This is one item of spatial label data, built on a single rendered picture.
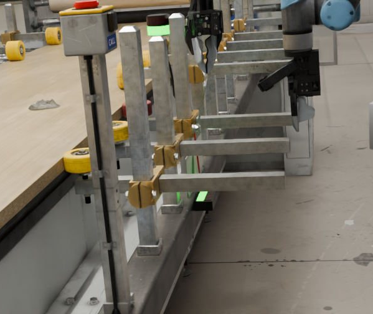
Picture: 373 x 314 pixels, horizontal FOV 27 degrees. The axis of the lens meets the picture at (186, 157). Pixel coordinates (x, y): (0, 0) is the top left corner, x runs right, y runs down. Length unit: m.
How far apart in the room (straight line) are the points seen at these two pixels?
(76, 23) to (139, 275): 0.53
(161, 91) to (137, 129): 0.25
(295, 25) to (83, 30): 0.86
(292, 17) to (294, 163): 2.51
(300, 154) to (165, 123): 2.69
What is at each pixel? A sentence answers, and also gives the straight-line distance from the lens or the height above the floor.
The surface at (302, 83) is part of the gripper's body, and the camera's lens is 2.01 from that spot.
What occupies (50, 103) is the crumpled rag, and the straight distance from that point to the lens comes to 2.19.
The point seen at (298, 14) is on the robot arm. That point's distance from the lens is 1.98.
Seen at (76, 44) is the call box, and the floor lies 1.17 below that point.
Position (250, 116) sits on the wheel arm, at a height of 0.86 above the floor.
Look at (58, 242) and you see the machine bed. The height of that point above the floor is 0.72.
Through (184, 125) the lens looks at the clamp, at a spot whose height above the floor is 0.86.
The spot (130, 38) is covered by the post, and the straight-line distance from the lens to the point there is 1.50.
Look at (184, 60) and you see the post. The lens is 2.00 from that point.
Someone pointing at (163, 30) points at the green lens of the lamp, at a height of 1.10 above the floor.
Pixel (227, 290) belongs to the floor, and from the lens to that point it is 3.08.
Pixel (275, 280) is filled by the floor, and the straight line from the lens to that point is 3.14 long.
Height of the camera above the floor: 1.31
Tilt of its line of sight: 15 degrees down
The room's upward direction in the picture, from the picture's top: 5 degrees counter-clockwise
